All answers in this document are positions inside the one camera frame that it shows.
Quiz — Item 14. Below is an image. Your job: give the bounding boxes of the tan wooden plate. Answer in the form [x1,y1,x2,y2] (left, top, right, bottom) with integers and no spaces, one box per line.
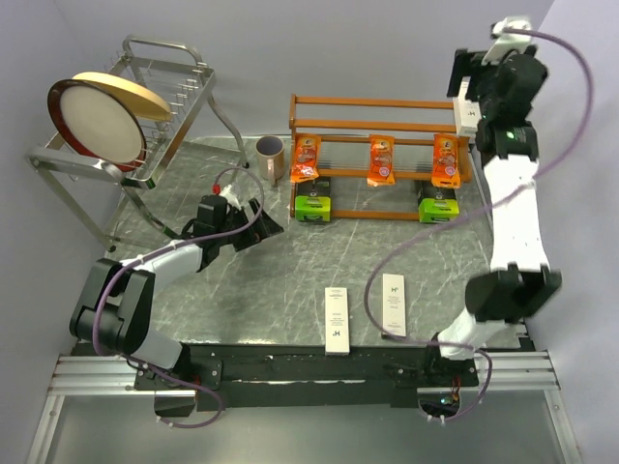
[74,72,172,122]

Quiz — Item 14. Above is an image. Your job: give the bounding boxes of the black green razor box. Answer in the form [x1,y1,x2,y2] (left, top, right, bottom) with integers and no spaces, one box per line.
[415,181,459,223]
[294,176,332,223]

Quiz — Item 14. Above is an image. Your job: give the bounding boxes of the steel dish rack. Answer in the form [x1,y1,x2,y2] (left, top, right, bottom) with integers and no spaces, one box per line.
[26,35,250,252]

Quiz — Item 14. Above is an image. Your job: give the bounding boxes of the aluminium frame rail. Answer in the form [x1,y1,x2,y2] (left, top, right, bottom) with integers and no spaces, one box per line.
[26,356,195,463]

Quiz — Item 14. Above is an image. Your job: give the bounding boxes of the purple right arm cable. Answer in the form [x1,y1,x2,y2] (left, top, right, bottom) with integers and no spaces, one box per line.
[364,28,595,422]

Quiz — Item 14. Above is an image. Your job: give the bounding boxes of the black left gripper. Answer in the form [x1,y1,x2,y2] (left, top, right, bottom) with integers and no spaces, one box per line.
[216,198,283,251]

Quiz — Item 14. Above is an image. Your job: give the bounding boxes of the white box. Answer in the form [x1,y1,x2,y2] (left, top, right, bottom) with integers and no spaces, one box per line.
[382,274,406,337]
[453,77,482,138]
[325,287,350,356]

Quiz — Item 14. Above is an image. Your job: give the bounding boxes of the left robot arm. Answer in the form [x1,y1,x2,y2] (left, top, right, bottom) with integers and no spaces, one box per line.
[69,194,283,389]

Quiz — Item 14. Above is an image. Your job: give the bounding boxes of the orange razor pack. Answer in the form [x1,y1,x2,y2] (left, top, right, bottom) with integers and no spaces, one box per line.
[430,133,461,189]
[367,134,396,188]
[290,133,322,184]

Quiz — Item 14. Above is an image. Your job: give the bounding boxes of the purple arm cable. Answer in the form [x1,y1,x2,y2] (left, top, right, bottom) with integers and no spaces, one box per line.
[90,167,266,429]
[364,28,595,422]

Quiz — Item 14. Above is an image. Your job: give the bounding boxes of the pink mug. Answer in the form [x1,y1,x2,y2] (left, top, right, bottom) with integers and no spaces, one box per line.
[255,135,285,187]

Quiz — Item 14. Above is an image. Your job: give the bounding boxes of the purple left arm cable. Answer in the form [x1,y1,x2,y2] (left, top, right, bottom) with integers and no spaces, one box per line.
[90,167,266,429]

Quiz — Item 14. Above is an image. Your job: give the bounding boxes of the orange wooden shelf rack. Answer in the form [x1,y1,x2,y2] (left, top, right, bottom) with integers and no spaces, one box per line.
[288,95,473,223]

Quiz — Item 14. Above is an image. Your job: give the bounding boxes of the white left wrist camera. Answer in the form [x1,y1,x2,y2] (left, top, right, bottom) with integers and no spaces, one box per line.
[219,183,243,211]

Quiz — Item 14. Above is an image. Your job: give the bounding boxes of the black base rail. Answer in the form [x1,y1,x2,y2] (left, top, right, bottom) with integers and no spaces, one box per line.
[155,344,479,418]

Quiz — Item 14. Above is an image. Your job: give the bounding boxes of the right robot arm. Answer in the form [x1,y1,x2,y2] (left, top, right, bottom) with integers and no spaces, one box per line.
[423,45,562,385]

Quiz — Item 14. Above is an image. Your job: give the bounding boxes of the red rimmed white plate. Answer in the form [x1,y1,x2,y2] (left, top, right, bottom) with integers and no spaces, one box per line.
[46,79,147,172]

